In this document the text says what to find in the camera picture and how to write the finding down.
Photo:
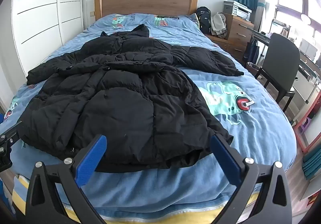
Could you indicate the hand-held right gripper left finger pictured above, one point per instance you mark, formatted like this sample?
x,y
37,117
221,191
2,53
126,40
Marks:
x,y
92,156

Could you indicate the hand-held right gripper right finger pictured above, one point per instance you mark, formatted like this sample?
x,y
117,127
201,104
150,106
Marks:
x,y
225,161

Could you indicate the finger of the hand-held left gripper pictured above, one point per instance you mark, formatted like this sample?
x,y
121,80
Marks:
x,y
7,138

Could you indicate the black puffer jacket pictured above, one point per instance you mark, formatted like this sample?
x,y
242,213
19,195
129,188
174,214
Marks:
x,y
125,103

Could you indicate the pile of beige clothes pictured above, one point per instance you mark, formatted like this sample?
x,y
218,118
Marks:
x,y
218,24

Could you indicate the blue printed blanket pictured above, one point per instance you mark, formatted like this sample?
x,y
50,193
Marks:
x,y
250,138

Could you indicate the stack of teal mats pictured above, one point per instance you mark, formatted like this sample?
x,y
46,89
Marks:
x,y
312,163

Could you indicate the wastebasket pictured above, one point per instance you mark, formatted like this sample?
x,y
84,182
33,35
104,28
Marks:
x,y
252,68

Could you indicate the dark blue bag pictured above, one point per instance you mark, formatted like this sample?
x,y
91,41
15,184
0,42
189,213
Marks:
x,y
252,51

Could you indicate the black chair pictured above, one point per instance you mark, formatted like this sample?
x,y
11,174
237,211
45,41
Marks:
x,y
280,53

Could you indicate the white wardrobe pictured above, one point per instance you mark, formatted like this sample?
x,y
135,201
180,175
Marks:
x,y
37,13

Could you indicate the dark desk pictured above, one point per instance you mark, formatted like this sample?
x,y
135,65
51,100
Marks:
x,y
260,35

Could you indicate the wooden dresser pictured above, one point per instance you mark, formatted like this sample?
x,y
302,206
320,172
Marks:
x,y
240,30

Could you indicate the dark backpack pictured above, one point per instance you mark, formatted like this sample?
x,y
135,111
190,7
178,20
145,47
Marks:
x,y
203,19

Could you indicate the white printer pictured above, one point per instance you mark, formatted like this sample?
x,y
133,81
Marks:
x,y
238,9

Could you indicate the black flat device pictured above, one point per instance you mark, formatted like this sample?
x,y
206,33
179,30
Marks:
x,y
166,17

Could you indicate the wooden headboard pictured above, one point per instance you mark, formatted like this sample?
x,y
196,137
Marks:
x,y
145,3

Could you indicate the pink frame stool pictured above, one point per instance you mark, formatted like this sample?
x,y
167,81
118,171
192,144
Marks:
x,y
299,126

